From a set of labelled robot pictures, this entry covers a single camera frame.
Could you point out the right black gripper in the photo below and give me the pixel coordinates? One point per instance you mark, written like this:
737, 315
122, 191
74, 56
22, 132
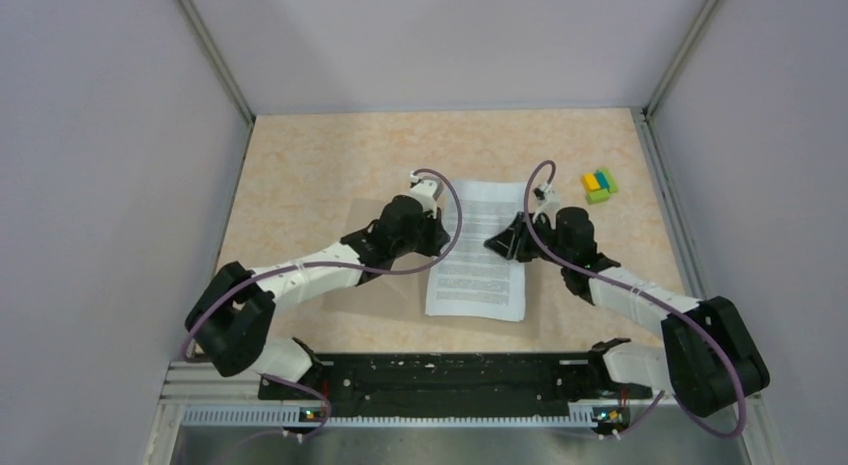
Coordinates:
514, 241

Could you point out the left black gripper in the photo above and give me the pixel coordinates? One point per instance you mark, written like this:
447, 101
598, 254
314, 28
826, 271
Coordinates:
439, 236

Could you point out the white printed paper stack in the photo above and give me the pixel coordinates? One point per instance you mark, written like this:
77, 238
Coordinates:
474, 281

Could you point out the brown paper folder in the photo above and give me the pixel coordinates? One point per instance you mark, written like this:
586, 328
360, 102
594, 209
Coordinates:
402, 298

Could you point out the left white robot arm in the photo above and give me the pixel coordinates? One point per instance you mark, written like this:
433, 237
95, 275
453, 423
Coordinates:
231, 320

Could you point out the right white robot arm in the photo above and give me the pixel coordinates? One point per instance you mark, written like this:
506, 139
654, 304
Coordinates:
708, 358

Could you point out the yellow block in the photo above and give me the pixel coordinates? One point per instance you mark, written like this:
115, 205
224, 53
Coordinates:
591, 183

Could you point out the green block short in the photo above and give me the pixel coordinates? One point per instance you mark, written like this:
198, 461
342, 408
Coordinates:
598, 196

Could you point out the teal block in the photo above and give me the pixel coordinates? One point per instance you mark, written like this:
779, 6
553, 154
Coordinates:
603, 180

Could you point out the green block long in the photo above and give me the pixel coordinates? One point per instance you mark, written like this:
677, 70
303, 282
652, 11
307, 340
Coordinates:
615, 188

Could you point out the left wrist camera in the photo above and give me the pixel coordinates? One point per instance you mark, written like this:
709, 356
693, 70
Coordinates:
426, 190

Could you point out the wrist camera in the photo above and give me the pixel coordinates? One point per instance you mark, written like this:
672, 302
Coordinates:
426, 190
547, 201

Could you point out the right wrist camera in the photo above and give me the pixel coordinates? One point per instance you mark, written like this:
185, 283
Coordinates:
547, 201

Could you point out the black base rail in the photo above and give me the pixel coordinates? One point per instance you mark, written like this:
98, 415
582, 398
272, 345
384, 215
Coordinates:
464, 384

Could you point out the white slotted cable duct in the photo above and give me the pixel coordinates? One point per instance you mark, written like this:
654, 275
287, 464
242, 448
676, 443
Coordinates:
290, 416

